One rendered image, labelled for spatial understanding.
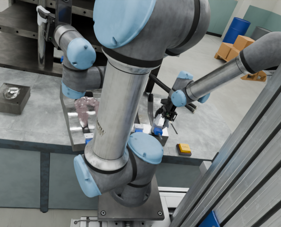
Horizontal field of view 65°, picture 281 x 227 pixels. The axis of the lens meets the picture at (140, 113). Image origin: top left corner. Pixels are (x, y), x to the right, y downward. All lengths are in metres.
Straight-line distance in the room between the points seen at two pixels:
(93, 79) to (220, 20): 8.59
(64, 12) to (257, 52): 0.64
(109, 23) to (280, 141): 0.34
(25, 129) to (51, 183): 0.45
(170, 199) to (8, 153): 0.94
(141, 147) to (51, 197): 1.20
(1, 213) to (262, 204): 1.77
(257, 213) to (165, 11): 0.38
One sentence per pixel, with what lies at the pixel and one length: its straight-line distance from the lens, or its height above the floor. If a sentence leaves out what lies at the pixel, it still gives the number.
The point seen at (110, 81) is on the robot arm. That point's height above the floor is 1.50.
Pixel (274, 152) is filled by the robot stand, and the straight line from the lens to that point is 0.45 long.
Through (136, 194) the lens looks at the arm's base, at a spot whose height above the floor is 1.10.
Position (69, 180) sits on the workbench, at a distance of 1.58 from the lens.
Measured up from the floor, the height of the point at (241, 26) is 0.72.
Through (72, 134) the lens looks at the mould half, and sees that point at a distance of 1.23.
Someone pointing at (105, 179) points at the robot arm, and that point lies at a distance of 0.58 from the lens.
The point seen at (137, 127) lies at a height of 0.92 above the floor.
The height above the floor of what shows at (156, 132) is 0.93.
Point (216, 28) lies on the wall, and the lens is 9.23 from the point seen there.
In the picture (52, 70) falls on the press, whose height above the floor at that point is 0.79.
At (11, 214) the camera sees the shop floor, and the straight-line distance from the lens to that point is 1.97.
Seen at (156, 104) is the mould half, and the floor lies 0.92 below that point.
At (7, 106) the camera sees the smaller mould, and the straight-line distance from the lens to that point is 1.42.
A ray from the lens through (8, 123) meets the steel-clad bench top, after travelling 1.39.
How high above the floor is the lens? 1.70
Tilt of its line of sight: 35 degrees down
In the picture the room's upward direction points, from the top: 18 degrees clockwise
